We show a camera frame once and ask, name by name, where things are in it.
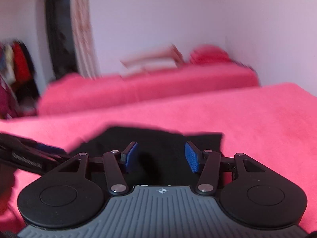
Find black pants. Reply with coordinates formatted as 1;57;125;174
70;126;222;187

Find far pink bed cover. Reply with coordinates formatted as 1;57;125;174
38;62;260;116

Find pink bed cover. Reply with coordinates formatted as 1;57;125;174
1;83;316;232
38;62;260;116

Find hanging clothes pile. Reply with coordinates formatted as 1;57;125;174
1;39;40;120

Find near pink bed cover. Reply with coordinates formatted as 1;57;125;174
1;83;316;232

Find red ruffled pillow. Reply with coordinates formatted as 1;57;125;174
189;45;232;64

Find beige lace curtain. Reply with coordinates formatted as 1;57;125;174
70;0;99;79

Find dark window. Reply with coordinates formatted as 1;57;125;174
45;0;78;80

